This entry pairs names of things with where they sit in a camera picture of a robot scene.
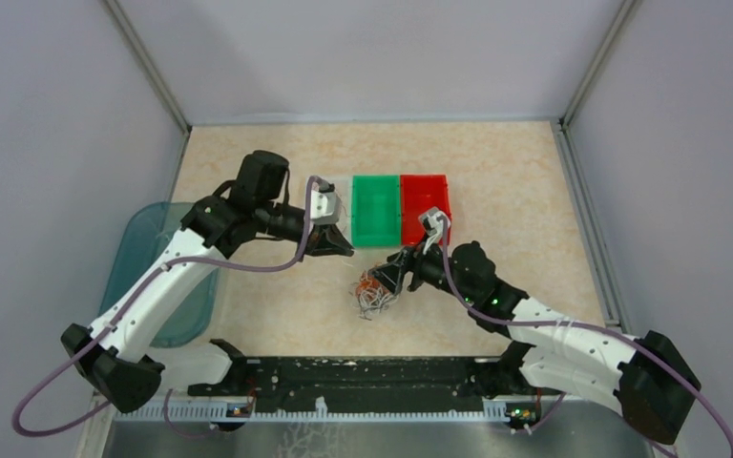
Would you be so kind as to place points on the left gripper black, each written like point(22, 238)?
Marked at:
point(326, 240)

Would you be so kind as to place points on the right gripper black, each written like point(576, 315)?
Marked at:
point(412, 259)

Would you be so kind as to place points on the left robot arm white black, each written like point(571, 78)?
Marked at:
point(115, 353)

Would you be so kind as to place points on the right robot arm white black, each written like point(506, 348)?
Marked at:
point(644, 380)

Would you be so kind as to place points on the green plastic bin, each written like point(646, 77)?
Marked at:
point(376, 211)

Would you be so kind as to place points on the white plastic bin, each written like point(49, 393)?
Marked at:
point(344, 190)

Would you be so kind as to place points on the red plastic bin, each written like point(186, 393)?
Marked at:
point(418, 194)

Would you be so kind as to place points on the teal plastic container lid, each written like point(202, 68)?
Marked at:
point(146, 236)

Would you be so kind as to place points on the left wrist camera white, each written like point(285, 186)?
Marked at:
point(325, 207)

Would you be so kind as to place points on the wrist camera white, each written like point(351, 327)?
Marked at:
point(325, 207)
point(436, 224)

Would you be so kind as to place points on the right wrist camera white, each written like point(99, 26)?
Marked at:
point(436, 224)

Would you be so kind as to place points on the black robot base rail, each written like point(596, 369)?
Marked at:
point(392, 385)

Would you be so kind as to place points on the white slotted cable duct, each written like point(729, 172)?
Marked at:
point(220, 412)

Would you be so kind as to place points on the aluminium frame post left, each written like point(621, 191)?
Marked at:
point(140, 53)

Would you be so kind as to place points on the aluminium frame post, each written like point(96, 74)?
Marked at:
point(626, 10)
point(140, 53)

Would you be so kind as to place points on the aluminium frame post right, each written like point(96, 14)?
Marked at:
point(626, 10)

